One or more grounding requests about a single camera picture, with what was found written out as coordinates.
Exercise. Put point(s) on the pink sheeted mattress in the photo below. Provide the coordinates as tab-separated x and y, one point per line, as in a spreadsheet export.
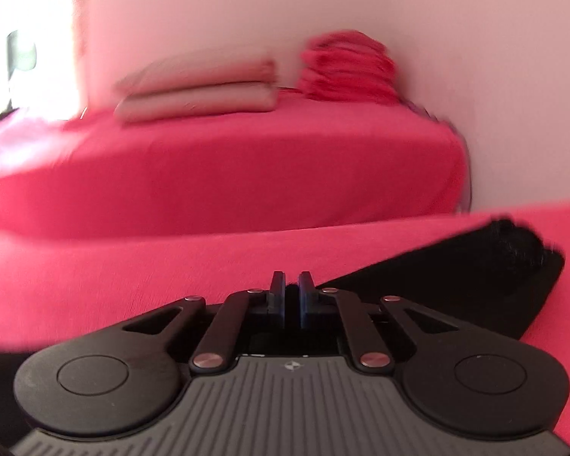
228	171

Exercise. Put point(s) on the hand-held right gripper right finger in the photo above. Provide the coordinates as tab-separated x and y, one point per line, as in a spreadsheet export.
307	301

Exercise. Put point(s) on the red folded blanket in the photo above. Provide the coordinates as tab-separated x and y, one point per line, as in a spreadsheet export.
346	69

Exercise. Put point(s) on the black knit pants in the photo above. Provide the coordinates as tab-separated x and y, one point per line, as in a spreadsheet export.
446	285

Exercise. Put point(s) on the stack of pink folded cloths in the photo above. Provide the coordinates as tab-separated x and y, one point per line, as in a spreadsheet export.
194	103

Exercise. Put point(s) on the folded beige towels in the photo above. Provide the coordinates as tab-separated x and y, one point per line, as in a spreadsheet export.
199	75

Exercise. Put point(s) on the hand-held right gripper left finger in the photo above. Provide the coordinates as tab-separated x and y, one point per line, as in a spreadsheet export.
278	300

